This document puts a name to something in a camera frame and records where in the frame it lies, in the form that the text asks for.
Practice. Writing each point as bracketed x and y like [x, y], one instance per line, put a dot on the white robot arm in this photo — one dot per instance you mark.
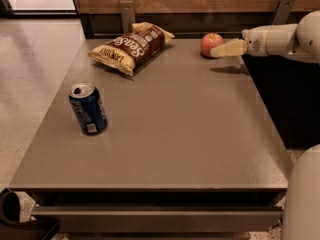
[284, 63]

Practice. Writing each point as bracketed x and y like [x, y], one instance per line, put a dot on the metal bracket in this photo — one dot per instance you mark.
[282, 12]
[127, 15]

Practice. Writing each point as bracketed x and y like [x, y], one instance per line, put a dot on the grey table drawer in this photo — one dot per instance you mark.
[85, 219]

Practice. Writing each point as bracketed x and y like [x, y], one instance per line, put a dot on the brown chip bag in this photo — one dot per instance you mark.
[128, 51]

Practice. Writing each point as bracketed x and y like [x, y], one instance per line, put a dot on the red apple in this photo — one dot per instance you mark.
[210, 41]

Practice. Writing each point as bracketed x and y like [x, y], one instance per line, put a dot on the left metal bracket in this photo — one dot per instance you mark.
[127, 15]

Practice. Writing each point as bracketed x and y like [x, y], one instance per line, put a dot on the blue soda can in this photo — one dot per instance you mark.
[88, 108]

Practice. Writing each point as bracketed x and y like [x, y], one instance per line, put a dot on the right metal bracket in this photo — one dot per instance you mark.
[282, 12]

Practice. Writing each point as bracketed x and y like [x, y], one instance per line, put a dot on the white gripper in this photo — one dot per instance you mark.
[255, 42]

